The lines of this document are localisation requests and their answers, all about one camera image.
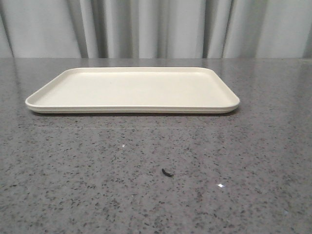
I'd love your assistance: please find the cream rectangular plastic tray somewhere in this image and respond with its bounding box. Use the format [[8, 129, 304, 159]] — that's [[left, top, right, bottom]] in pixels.
[[25, 67, 240, 114]]

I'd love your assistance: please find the grey pleated curtain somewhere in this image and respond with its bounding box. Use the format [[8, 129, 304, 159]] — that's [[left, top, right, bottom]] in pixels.
[[0, 0, 312, 59]]

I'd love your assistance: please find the small black debris scrap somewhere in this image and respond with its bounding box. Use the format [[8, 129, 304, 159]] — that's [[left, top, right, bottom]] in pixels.
[[161, 168, 174, 177]]

